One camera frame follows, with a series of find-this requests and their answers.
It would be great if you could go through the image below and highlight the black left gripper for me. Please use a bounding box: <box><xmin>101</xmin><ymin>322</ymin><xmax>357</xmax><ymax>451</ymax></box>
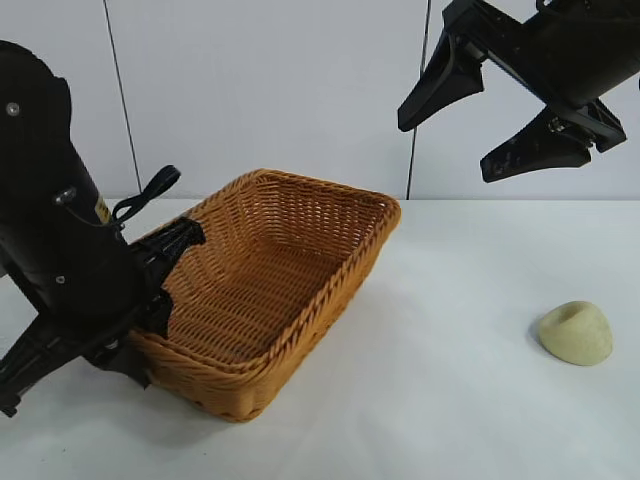
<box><xmin>0</xmin><ymin>200</ymin><xmax>207</xmax><ymax>417</ymax></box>

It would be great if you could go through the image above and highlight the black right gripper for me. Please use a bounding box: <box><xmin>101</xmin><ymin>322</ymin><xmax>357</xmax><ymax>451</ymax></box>
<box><xmin>397</xmin><ymin>0</ymin><xmax>640</xmax><ymax>185</ymax></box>

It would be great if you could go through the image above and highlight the brown woven wicker basket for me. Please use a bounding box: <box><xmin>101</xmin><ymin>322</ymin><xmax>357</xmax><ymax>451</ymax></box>
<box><xmin>128</xmin><ymin>168</ymin><xmax>403</xmax><ymax>424</ymax></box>

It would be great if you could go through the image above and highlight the pale yellow egg yolk pastry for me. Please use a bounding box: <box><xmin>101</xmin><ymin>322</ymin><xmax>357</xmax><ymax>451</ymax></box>
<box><xmin>528</xmin><ymin>300</ymin><xmax>615</xmax><ymax>367</ymax></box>

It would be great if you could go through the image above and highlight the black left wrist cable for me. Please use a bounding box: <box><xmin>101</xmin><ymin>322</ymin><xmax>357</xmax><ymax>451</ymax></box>
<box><xmin>112</xmin><ymin>164</ymin><xmax>182</xmax><ymax>229</ymax></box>

